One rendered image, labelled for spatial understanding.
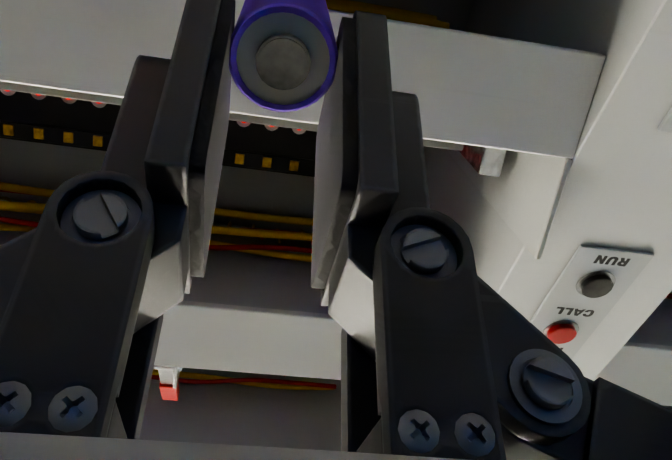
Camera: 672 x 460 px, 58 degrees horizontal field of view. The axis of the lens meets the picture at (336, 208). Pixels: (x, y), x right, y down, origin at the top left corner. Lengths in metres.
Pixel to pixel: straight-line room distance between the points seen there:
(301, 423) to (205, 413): 0.09
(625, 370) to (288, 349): 0.22
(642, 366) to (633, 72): 0.24
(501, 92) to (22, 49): 0.19
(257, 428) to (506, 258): 0.35
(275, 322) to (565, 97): 0.21
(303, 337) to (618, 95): 0.22
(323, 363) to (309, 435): 0.22
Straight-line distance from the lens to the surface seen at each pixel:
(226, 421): 0.61
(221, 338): 0.38
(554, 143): 0.28
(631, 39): 0.27
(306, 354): 0.39
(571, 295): 0.35
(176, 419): 0.61
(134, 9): 0.25
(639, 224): 0.33
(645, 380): 0.47
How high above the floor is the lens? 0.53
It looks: 42 degrees up
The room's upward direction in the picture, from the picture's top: 166 degrees counter-clockwise
